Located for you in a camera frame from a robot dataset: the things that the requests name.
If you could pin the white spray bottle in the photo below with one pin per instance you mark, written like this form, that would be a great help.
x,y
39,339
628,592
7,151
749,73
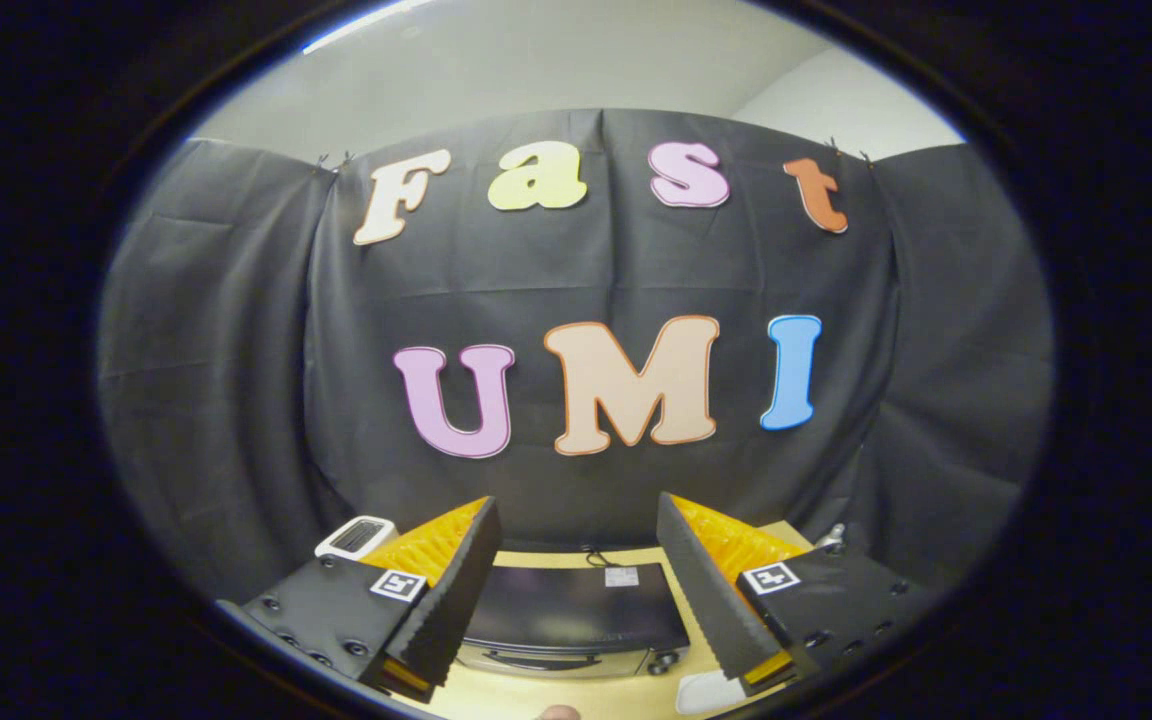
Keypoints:
x,y
833,537

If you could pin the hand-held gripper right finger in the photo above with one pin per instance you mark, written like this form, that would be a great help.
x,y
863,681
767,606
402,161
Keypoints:
x,y
701,590

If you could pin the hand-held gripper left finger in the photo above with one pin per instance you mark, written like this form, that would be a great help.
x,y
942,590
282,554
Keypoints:
x,y
458,590

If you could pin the white plate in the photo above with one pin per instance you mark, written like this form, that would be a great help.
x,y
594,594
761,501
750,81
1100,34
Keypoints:
x,y
706,692

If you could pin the black toaster oven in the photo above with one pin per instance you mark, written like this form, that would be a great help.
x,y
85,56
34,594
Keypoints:
x,y
576,605

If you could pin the black backdrop cloth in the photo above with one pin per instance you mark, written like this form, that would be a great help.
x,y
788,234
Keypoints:
x,y
586,270

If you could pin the white bread toaster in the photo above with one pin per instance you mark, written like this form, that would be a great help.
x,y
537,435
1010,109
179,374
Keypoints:
x,y
354,538

